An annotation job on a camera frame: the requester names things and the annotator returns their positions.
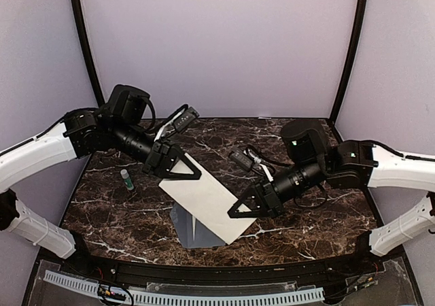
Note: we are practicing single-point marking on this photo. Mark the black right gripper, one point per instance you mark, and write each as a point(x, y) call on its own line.
point(274, 207)

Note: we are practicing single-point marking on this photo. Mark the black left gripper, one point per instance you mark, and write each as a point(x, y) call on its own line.
point(157, 159)

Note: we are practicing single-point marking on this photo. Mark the beige letter sheet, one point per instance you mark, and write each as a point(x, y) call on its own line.
point(209, 202)

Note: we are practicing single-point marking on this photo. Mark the grey paper envelope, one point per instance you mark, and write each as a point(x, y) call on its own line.
point(191, 232)

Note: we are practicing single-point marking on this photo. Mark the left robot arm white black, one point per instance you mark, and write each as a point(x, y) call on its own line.
point(82, 132)

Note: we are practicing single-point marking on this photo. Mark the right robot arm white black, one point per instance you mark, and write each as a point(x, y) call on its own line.
point(352, 164)

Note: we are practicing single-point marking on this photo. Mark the green white glue stick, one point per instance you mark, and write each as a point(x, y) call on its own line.
point(127, 180)

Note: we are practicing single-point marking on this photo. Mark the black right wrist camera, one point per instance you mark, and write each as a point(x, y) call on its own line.
point(243, 160)

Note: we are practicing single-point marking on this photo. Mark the white slotted cable duct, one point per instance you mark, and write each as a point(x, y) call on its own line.
point(118, 296)

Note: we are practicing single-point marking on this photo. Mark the black right frame post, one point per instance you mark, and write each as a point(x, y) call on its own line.
point(349, 60)

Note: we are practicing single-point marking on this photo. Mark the black frame post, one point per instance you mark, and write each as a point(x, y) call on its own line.
point(78, 14)
point(349, 60)

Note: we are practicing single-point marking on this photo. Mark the black left frame post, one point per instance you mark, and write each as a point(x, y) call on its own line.
point(78, 14)

